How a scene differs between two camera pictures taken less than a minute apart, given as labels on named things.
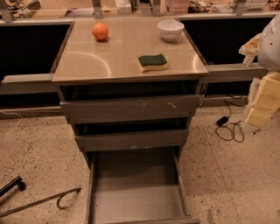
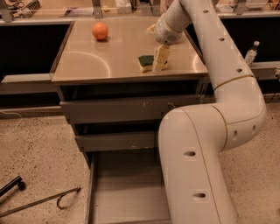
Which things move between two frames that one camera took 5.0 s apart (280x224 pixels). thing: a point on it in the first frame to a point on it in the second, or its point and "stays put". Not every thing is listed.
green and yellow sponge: [147, 63] stays put
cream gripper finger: [251, 47] to [164, 35]
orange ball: [100, 31] stays put
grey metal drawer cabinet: [129, 95] stays put
